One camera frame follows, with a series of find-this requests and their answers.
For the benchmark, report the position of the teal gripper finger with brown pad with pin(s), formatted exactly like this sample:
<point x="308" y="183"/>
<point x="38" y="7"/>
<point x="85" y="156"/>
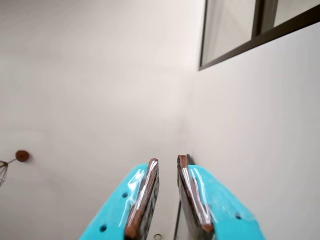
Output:
<point x="220" y="210"/>
<point x="117" y="205"/>

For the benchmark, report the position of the small round ceiling fixture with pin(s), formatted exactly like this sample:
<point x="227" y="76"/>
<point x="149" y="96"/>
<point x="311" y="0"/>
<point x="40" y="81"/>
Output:
<point x="157" y="236"/>

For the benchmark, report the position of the round wooden lamp mount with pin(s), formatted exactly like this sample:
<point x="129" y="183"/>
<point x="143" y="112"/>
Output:
<point x="22" y="155"/>

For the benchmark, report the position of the dark window frame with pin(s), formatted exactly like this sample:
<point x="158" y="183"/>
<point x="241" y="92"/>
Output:
<point x="257" y="22"/>

